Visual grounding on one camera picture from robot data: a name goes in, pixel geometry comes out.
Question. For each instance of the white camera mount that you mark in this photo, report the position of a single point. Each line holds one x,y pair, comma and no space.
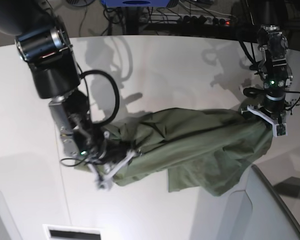
104,179
276,122

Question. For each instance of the green t-shirt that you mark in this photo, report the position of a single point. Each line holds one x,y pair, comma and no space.
209,148

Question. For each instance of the black power strip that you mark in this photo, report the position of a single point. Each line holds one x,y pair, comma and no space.
205,20

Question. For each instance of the black table leg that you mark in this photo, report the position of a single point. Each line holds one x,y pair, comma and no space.
132,17

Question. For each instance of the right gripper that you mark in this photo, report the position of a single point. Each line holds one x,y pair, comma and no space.
110,152

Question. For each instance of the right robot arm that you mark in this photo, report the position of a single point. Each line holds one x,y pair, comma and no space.
43,43

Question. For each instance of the blue box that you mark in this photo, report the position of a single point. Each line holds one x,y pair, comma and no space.
135,3

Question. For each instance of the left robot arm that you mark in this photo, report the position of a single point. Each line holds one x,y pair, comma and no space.
268,16

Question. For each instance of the white slotted plate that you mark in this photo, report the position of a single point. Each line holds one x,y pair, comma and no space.
62,232

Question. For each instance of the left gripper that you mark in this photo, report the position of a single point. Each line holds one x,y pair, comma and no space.
273,103

